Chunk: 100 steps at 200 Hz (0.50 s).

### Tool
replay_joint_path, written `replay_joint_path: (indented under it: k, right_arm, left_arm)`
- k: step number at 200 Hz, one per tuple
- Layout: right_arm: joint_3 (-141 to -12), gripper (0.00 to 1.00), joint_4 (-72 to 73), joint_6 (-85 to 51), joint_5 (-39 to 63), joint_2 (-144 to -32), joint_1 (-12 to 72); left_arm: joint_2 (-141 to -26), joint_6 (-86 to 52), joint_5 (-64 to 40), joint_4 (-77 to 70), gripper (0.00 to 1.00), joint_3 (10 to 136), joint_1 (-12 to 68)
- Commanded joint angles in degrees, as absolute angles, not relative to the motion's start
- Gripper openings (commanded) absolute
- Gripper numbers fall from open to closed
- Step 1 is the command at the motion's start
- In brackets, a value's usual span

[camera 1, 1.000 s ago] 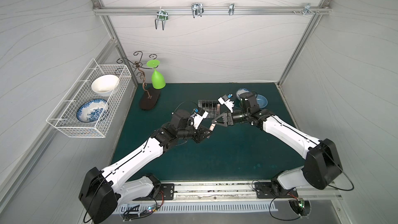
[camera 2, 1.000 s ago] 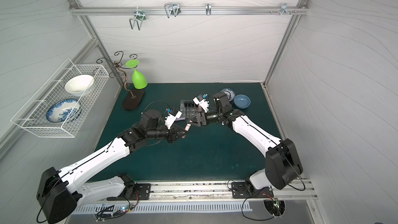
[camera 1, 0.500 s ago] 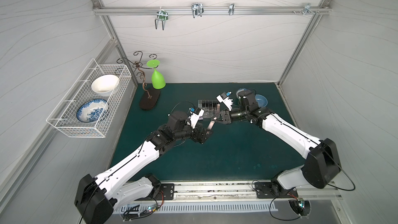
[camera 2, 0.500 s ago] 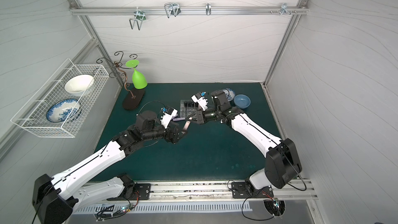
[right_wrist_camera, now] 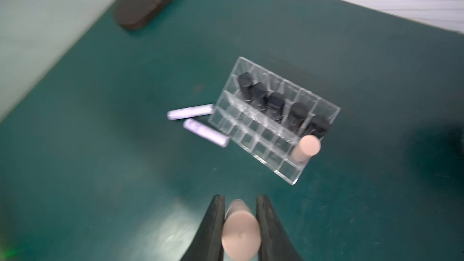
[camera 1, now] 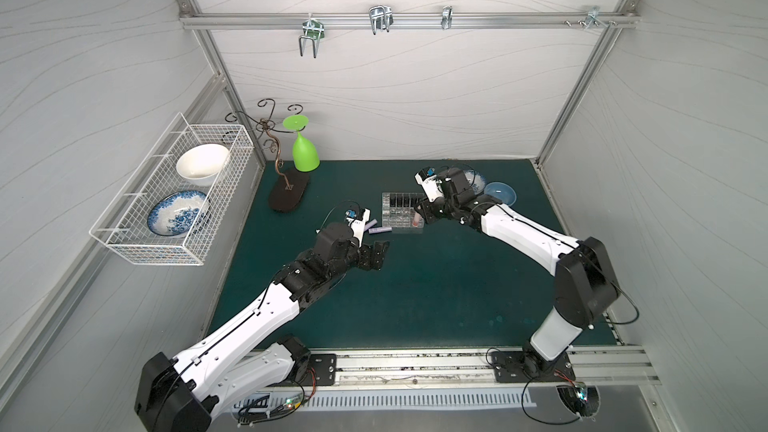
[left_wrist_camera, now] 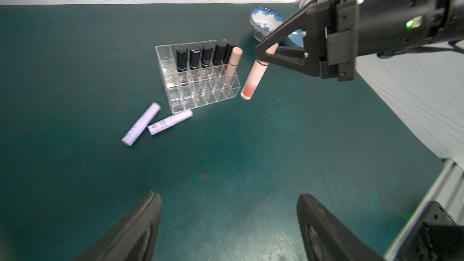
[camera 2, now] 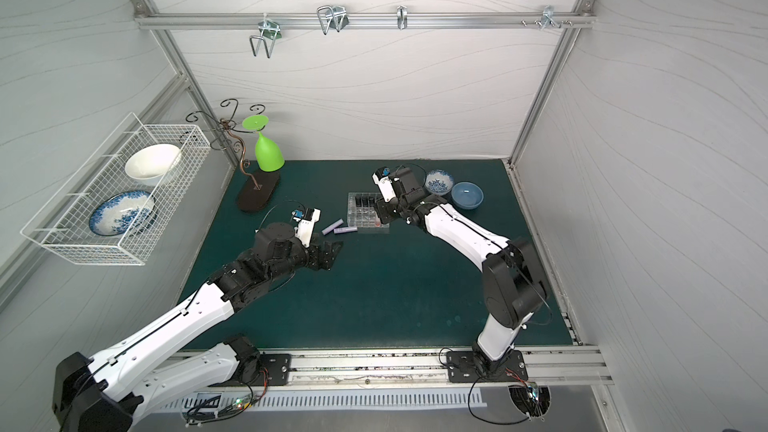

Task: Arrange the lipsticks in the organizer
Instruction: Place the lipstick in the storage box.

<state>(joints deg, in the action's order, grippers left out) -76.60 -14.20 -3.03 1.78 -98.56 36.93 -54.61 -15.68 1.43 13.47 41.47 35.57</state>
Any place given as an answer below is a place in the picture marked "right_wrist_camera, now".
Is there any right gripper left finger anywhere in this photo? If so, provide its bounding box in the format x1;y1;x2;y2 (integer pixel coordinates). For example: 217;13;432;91
181;195;225;261

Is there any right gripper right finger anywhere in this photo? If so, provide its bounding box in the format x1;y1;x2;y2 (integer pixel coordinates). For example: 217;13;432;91
256;196;303;261

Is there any pink lip gloss tube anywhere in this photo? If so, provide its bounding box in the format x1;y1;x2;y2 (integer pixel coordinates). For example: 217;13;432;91
290;135;321;164
221;199;262;261

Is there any purple lip balm tube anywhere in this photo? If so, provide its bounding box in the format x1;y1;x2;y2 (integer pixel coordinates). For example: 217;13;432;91
167;104;214;120
183;118;230;148

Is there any clear acrylic lipstick organizer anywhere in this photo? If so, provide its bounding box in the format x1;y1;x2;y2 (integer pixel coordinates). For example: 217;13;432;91
209;57;341;185

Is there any black lipstick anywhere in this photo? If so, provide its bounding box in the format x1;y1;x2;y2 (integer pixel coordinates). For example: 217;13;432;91
251;82;268;111
267;92;285;123
304;115;332;139
287;102;309;134
238;72;254;102

